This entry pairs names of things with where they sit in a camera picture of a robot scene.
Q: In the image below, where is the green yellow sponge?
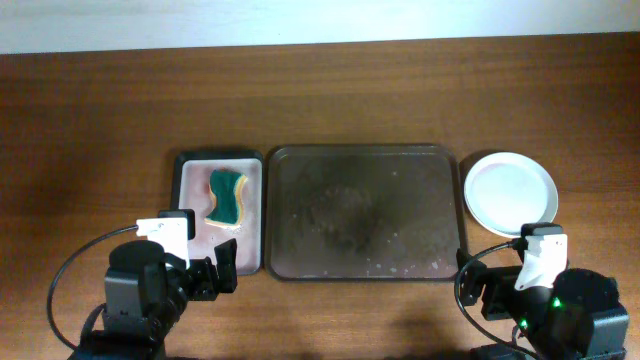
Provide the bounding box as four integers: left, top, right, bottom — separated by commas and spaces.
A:
204, 170, 248, 227

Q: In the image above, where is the pale green plate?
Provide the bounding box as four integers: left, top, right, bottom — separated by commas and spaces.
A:
463, 152, 559, 238

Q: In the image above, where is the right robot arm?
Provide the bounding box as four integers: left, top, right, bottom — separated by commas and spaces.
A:
454, 249, 630, 360

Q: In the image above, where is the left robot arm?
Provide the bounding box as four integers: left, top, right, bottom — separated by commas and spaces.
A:
71, 239, 237, 360

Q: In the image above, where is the small black tray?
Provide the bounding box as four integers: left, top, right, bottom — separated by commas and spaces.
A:
170, 149, 263, 275

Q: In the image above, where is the large brown tray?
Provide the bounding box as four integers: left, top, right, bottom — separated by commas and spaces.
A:
263, 144, 467, 282

